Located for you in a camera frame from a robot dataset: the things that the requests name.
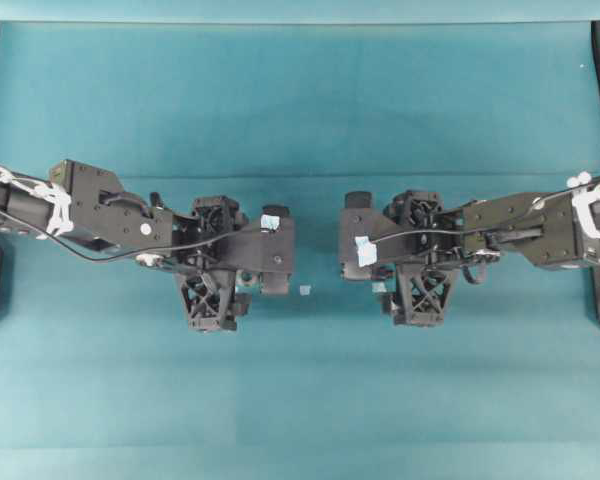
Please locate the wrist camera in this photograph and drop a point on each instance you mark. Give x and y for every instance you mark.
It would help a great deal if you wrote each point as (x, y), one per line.
(266, 246)
(359, 225)

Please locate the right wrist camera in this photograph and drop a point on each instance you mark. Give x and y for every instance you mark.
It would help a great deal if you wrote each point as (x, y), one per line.
(359, 225)

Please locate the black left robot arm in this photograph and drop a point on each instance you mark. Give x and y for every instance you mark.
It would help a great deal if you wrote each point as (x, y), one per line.
(87, 210)

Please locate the right white tape marker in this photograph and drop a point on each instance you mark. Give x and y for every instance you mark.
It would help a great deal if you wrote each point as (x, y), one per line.
(379, 287)

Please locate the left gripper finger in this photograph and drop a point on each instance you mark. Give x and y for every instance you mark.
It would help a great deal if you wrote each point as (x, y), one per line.
(247, 279)

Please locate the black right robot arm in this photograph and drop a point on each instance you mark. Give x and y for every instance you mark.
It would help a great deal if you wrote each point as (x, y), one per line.
(552, 230)

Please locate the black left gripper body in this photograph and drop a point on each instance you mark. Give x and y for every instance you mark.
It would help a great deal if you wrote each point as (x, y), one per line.
(206, 282)

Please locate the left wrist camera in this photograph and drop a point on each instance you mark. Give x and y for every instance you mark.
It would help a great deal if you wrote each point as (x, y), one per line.
(266, 246)

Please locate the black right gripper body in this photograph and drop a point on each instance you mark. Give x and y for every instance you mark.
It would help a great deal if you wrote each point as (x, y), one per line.
(426, 275)

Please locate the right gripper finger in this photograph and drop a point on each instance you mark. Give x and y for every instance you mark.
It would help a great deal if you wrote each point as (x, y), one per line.
(382, 274)

